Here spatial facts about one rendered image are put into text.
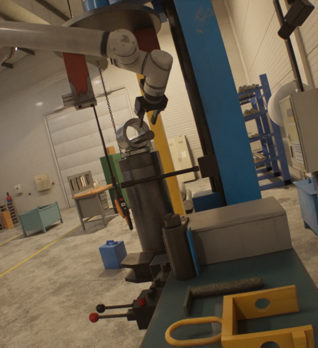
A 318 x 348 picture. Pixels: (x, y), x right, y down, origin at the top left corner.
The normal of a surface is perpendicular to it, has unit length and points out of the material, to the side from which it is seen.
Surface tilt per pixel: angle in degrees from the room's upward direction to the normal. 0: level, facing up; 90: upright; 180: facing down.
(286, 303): 90
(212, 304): 0
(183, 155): 90
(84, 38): 96
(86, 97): 90
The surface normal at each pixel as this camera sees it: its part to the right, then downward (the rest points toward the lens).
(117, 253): 0.84, -0.17
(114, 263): -0.49, 0.21
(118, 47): -0.02, 0.20
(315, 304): -0.26, -0.96
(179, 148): -0.24, 0.15
